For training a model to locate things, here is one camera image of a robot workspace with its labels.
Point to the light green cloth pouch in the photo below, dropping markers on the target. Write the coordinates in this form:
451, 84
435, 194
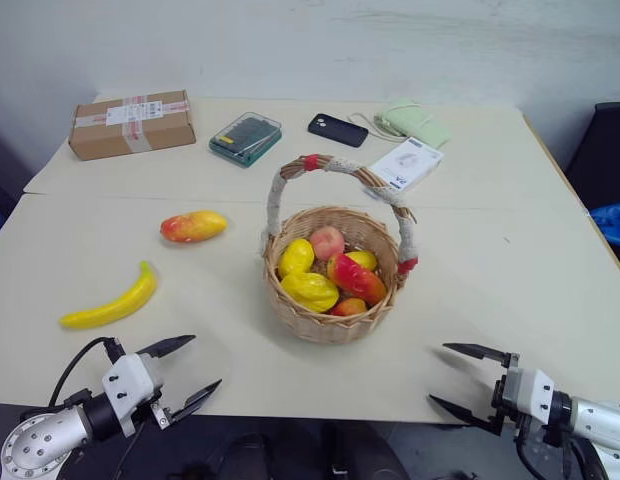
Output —
415, 124

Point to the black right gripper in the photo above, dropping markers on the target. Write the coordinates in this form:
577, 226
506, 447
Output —
500, 405

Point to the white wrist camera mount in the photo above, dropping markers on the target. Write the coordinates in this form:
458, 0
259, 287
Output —
530, 395
132, 382

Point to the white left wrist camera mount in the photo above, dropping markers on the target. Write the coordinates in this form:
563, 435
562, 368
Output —
132, 382

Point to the black smartphone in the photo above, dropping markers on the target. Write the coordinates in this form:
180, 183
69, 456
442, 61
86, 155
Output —
337, 130

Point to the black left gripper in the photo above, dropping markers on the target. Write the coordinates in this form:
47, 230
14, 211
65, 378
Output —
162, 410

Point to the blue plastic object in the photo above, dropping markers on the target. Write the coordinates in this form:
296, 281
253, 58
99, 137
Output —
612, 227

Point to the yellow toy lemon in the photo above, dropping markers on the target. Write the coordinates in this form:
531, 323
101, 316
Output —
364, 259

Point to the red yellow toy mango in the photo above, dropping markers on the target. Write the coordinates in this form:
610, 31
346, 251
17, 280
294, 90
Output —
192, 226
357, 277

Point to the yellow toy star fruit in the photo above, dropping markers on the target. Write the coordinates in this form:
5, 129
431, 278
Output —
310, 291
295, 256

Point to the black chair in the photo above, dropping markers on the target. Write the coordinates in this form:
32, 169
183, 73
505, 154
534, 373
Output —
602, 150

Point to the brown cardboard parcel box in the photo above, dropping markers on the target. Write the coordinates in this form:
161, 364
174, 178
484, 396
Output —
132, 125

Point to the green screwdriver bit case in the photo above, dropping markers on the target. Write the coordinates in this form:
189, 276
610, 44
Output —
245, 136

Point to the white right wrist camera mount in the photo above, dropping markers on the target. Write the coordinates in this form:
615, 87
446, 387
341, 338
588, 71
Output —
530, 395

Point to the yellow toy banana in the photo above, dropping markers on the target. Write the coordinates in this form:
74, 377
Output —
117, 303

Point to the pink toy peach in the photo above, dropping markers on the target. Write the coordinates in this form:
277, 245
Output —
327, 241

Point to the small white product box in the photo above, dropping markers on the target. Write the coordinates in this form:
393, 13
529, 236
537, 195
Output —
407, 166

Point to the small orange toy peach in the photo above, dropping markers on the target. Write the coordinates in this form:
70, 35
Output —
347, 307

